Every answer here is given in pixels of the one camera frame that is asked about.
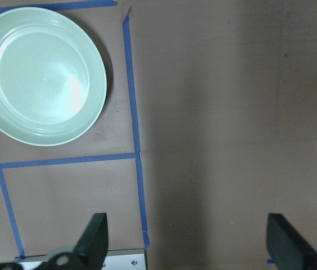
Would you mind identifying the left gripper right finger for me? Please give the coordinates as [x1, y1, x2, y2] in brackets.
[266, 213, 316, 269]

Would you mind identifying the brown paper table cover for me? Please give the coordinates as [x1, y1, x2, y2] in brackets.
[0, 1, 317, 269]

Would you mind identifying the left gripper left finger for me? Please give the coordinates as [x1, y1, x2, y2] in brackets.
[73, 213, 108, 269]

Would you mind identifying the light green plate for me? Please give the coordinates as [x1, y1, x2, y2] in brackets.
[0, 7, 107, 146]

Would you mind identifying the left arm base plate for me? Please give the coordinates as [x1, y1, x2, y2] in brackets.
[13, 249, 148, 270]

